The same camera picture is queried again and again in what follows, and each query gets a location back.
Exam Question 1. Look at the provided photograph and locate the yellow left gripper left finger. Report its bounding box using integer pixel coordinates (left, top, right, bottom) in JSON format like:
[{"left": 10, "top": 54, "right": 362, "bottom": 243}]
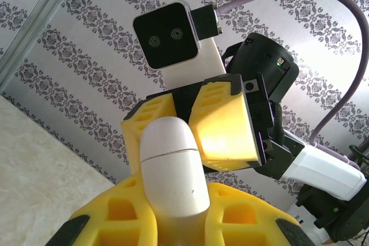
[{"left": 51, "top": 172, "right": 162, "bottom": 246}]

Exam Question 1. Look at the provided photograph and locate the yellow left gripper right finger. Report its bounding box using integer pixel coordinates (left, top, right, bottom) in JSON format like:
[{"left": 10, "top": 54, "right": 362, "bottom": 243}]
[{"left": 201, "top": 181, "right": 317, "bottom": 246}]

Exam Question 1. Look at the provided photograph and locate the earbuds charging case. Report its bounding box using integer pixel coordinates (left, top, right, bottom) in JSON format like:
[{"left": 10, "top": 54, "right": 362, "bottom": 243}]
[{"left": 139, "top": 117, "right": 210, "bottom": 219}]

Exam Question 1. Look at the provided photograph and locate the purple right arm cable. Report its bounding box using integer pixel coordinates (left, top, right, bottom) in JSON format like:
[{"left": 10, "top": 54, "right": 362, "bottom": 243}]
[{"left": 191, "top": 0, "right": 369, "bottom": 169}]

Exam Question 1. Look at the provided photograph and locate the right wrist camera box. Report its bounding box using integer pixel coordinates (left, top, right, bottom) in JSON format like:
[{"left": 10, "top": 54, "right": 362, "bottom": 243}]
[{"left": 132, "top": 0, "right": 227, "bottom": 90}]

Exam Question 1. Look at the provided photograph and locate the aluminium frame post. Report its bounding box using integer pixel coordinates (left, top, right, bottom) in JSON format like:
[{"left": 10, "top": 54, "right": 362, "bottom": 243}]
[{"left": 0, "top": 0, "right": 87, "bottom": 88}]

